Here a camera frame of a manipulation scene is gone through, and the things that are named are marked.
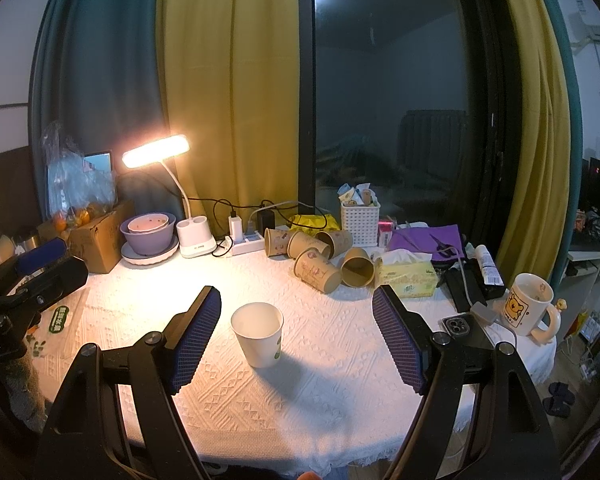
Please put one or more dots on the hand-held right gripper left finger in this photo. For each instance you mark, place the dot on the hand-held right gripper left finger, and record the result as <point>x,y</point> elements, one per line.
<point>195,340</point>

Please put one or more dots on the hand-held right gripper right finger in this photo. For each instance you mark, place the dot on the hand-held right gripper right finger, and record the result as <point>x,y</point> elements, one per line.
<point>400,340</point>

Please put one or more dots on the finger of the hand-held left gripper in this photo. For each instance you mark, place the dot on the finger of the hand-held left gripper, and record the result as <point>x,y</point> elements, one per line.
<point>42,254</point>
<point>60,277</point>

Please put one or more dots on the white paper cup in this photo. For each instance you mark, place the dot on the white paper cup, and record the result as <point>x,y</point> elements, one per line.
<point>260,335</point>

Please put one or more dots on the person's left forearm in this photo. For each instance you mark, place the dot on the person's left forearm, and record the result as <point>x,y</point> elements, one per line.
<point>25,387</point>

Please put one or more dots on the brown printed paper cup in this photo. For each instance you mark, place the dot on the brown printed paper cup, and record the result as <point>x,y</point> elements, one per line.
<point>338,242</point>
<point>357,267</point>
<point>276,243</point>
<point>306,245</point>
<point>316,271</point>

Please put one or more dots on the cardboard box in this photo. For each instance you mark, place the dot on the cardboard box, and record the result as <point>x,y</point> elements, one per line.
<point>100,242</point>

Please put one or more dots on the smartphone with dark case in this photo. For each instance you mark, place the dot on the smartphone with dark case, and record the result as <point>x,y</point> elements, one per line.
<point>457,326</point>

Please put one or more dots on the yellow green tissue box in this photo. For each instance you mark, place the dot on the yellow green tissue box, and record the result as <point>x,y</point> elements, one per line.
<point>407,277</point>

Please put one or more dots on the black flat case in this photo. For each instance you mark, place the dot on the black flat case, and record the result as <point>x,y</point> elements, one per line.
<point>461,287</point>

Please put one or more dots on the clear plastic bag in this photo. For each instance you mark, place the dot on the clear plastic bag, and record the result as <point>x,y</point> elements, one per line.
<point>75,180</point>

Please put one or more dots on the grey power adapter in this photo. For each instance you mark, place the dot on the grey power adapter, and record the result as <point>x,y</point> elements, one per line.
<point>484,313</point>

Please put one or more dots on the pale purple plate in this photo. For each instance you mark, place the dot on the pale purple plate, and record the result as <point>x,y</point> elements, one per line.
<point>150,259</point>

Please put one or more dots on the purple bowl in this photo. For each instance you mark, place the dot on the purple bowl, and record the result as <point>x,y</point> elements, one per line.
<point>147,242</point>

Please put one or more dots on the black scissors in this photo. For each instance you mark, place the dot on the black scissors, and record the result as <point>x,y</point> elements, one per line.
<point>444,247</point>

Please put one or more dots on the white desk lamp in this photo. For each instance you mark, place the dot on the white desk lamp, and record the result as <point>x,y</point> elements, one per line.
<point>196,237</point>

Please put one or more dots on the pink bowl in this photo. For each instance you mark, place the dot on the pink bowl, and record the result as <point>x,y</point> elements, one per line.
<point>147,222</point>

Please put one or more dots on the purple cloth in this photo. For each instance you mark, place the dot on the purple cloth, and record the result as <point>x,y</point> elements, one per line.
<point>417,237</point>

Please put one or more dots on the white power strip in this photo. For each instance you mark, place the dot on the white power strip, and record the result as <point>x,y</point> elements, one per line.
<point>247,248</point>

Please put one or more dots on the pink small box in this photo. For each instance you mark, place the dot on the pink small box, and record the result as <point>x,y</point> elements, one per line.
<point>385,234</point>

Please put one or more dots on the white textured tablecloth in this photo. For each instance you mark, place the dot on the white textured tablecloth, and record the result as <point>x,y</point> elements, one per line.
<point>310,400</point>

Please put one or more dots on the white tube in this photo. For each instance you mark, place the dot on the white tube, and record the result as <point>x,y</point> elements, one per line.
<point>487,265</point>

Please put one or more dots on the white plug charger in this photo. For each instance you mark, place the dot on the white plug charger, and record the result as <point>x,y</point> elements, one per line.
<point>235,227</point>

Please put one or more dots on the white plastic basket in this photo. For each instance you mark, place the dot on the white plastic basket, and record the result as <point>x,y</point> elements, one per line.
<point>360,222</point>

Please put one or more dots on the white bear mug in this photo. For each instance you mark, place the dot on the white bear mug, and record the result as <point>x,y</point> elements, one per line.
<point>527,310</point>

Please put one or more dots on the black plug charger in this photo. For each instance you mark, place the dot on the black plug charger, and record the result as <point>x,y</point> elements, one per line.
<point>266,221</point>

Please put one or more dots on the yellow plastic bag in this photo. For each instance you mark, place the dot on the yellow plastic bag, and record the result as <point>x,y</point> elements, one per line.
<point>312,222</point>

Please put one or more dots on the bundle of small packets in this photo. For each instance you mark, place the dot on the bundle of small packets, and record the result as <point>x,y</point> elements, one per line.
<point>358,193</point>

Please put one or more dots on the dark slipper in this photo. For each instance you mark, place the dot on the dark slipper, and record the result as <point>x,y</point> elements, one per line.
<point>563,390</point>
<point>555,406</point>

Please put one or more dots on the white side cabinet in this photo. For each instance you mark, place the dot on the white side cabinet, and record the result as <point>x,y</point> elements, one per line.
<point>592,265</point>

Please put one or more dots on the yellow curtain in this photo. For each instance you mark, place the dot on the yellow curtain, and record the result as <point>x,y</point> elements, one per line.
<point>535,135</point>
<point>235,85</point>

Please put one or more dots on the white air conditioner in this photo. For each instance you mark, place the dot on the white air conditioner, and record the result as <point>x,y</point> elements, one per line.
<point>592,32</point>

